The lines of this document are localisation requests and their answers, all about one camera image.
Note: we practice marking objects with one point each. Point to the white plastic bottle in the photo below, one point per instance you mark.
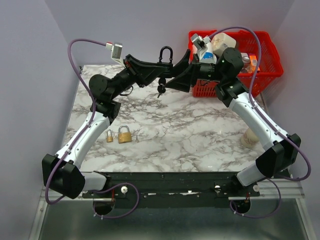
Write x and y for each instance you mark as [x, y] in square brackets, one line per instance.
[249, 139]

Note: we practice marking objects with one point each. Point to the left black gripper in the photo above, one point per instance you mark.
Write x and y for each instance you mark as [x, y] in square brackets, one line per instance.
[141, 73]

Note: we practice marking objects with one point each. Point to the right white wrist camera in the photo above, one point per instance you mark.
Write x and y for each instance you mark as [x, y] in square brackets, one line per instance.
[200, 43]

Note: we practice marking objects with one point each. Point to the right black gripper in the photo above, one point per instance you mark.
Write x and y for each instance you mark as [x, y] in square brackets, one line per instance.
[187, 78]

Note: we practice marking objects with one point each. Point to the small metal can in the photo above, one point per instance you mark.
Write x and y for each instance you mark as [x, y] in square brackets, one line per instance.
[246, 60]

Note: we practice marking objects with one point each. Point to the aluminium frame rail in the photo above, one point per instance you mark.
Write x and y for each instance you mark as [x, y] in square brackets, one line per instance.
[261, 190]

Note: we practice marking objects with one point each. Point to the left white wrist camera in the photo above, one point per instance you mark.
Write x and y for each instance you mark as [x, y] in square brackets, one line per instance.
[116, 52]

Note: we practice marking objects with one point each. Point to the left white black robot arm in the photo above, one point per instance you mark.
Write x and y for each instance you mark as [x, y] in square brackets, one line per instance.
[61, 171]

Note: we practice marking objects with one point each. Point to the large brass padlock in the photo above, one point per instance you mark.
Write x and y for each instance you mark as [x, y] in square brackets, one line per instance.
[124, 134]

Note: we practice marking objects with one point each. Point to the small brass padlock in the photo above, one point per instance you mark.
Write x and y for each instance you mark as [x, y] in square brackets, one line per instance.
[110, 136]

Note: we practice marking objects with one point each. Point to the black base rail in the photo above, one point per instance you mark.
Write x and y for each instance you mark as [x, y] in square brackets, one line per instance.
[124, 187]

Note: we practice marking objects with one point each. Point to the white blue tape roll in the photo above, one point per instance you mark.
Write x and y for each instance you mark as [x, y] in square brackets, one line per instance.
[207, 56]

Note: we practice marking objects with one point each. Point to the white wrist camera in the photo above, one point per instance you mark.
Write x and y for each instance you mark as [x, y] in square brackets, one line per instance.
[116, 52]
[200, 43]

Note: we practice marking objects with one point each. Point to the beige paper roll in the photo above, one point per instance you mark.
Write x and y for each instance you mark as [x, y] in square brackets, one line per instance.
[222, 41]

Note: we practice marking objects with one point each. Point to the orange small box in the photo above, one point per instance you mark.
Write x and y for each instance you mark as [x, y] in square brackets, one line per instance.
[253, 63]

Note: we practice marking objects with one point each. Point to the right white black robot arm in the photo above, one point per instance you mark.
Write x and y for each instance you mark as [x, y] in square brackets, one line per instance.
[280, 147]

